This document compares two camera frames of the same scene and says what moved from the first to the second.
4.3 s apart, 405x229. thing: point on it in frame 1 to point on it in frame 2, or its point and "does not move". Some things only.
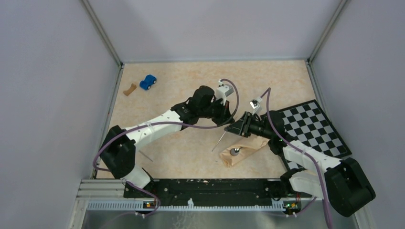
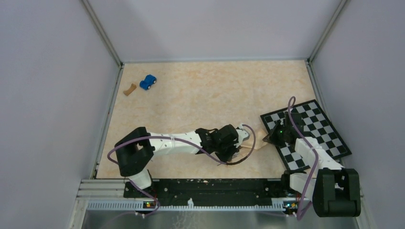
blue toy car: [149, 80] does not move
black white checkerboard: [306, 123] does not move
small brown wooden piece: [133, 87] does not move
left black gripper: [225, 115] to [228, 157]
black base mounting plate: [213, 192] does not move
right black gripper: [241, 127] to [271, 138]
